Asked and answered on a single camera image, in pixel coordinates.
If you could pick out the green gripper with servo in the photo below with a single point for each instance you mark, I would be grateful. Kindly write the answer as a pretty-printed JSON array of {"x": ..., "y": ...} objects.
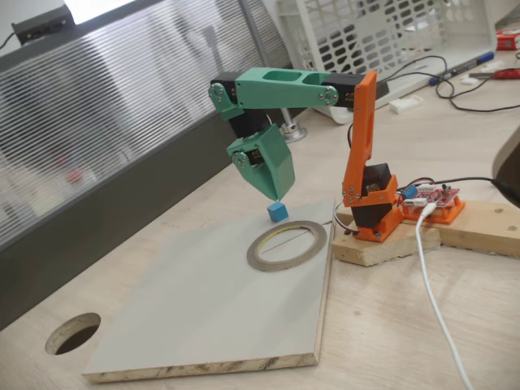
[{"x": 273, "y": 159}]

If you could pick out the blue cube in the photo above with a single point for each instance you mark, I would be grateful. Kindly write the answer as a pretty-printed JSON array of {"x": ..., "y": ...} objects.
[{"x": 277, "y": 212}]

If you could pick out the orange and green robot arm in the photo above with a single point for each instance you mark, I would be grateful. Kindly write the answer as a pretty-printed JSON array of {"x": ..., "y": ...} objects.
[{"x": 357, "y": 142}]

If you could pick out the silver pole with round foot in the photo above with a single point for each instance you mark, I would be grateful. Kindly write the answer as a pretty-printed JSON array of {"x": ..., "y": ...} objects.
[{"x": 294, "y": 134}]

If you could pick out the wooden base block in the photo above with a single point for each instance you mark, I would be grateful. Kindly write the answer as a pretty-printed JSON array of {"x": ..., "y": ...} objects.
[{"x": 386, "y": 248}]

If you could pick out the grey chipboard panel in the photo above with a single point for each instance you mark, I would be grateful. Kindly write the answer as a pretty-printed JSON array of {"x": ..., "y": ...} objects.
[{"x": 203, "y": 304}]

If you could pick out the white plastic printed part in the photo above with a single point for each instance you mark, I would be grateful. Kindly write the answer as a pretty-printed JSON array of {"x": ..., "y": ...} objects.
[{"x": 406, "y": 103}]

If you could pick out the red circuit board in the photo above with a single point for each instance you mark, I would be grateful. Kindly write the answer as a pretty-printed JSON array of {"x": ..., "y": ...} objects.
[{"x": 430, "y": 197}]

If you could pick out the translucent ribbed desk partition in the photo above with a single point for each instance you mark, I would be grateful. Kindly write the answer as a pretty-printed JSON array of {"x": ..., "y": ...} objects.
[{"x": 101, "y": 122}]

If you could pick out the orange circuit board holder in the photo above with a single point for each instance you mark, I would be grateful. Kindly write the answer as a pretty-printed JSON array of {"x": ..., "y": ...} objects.
[{"x": 451, "y": 213}]

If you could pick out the long wooden plank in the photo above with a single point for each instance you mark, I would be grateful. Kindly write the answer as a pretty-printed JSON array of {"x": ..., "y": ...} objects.
[{"x": 483, "y": 227}]

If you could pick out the small white plastic piece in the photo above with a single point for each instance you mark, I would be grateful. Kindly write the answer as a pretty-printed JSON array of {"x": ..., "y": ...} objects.
[
  {"x": 469, "y": 80},
  {"x": 491, "y": 67}
]

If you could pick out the blue capped marker pen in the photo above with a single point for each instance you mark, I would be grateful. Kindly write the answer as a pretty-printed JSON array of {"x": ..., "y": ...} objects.
[{"x": 463, "y": 67}]

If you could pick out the beige and black curved object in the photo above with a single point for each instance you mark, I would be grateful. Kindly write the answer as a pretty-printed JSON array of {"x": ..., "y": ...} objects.
[{"x": 510, "y": 162}]

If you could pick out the white plastic crate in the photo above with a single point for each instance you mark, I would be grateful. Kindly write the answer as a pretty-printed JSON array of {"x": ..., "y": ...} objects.
[{"x": 467, "y": 32}]

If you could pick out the small red box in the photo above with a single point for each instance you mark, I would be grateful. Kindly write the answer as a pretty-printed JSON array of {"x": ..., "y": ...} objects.
[{"x": 508, "y": 42}]

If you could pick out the black box device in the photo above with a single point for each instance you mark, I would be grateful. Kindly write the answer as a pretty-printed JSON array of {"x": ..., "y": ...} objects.
[{"x": 40, "y": 24}]

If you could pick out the black power strip red switch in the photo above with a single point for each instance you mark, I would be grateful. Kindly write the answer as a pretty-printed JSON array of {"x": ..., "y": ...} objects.
[{"x": 382, "y": 89}]

